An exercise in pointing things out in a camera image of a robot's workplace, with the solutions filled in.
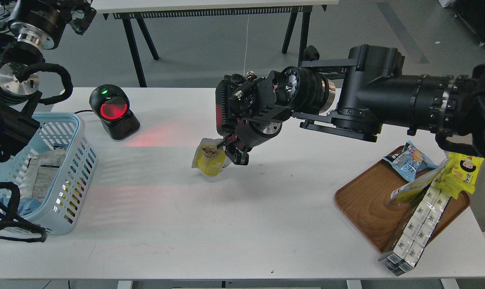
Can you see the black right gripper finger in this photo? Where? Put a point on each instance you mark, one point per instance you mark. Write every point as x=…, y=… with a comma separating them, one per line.
x=228, y=142
x=237, y=156

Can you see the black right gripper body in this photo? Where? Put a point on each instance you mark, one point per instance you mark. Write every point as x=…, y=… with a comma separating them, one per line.
x=254, y=107

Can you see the yellow nut snack pouch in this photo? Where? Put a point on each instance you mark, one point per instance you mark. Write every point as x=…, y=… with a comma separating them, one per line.
x=210, y=159

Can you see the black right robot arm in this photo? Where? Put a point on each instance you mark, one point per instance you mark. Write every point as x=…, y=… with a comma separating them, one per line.
x=353, y=98

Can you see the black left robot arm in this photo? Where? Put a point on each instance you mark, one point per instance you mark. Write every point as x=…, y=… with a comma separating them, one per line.
x=27, y=80

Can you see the blue chip snack bag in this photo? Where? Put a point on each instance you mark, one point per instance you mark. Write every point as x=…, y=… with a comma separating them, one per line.
x=409, y=161

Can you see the light blue plastic basket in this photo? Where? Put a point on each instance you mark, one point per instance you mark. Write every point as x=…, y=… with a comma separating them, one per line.
x=66, y=191

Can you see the white snack bag in basket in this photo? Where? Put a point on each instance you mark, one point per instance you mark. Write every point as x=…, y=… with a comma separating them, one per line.
x=41, y=173

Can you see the silver white long snack pack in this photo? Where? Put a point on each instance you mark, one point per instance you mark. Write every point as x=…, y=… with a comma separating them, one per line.
x=413, y=233

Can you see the blue snack bag in basket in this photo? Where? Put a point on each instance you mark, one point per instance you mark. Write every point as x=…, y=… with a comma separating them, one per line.
x=27, y=206

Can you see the yellow cartoon face snack bag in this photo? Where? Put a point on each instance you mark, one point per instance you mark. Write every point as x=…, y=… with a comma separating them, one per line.
x=460, y=174

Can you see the background table black legs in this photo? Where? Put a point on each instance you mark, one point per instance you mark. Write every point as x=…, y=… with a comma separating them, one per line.
x=126, y=10

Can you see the black barcode scanner red window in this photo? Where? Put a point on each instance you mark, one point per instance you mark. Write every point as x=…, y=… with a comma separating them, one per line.
x=110, y=103

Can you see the brown wooden tray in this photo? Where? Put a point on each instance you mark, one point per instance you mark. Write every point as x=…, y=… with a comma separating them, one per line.
x=365, y=202

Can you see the yellow pouch on tray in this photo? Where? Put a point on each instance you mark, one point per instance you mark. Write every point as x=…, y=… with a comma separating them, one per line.
x=408, y=192

